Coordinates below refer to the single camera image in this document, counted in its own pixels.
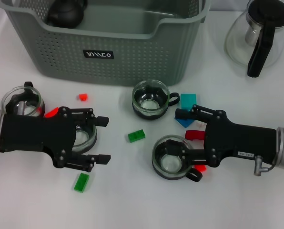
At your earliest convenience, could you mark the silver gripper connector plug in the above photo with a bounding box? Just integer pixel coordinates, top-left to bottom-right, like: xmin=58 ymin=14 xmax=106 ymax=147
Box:
xmin=17 ymin=101 xmax=27 ymax=116
xmin=253 ymin=155 xmax=269 ymax=177

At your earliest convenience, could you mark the glass teapot black handle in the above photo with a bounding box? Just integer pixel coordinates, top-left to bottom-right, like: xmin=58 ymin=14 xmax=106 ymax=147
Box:
xmin=224 ymin=0 xmax=284 ymax=78

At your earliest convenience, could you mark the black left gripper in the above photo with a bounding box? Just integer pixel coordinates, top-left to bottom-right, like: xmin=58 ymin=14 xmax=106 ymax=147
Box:
xmin=0 ymin=107 xmax=76 ymax=169

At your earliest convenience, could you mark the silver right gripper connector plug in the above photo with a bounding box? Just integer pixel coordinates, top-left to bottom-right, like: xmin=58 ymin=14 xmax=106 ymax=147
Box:
xmin=253 ymin=155 xmax=269 ymax=177

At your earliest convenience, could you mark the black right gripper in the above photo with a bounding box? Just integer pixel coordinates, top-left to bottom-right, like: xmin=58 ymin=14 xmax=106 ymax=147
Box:
xmin=165 ymin=104 xmax=280 ymax=167

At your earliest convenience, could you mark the blue square brick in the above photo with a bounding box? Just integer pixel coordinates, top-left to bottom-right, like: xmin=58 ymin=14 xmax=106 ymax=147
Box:
xmin=174 ymin=112 xmax=197 ymax=129

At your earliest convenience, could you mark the orange-red flat brick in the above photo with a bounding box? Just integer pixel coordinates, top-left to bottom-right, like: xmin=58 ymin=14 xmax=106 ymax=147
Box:
xmin=43 ymin=107 xmax=60 ymax=119

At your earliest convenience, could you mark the grey perforated storage bin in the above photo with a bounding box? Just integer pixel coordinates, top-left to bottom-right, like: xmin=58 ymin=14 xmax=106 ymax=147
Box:
xmin=3 ymin=0 xmax=212 ymax=87

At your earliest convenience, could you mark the dark red long brick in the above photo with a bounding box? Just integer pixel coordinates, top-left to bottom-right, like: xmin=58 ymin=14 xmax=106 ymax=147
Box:
xmin=184 ymin=130 xmax=206 ymax=142

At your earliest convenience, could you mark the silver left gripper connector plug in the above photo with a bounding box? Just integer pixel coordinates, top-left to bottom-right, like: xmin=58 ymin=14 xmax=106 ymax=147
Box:
xmin=17 ymin=101 xmax=27 ymax=116

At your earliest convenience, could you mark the green rectangular brick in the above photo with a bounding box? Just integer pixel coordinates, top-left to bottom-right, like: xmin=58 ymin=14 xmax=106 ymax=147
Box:
xmin=127 ymin=129 xmax=147 ymax=143
xmin=73 ymin=173 xmax=90 ymax=193

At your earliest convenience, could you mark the teal square brick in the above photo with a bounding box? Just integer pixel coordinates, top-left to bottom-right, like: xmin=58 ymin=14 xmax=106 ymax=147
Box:
xmin=180 ymin=93 xmax=197 ymax=110

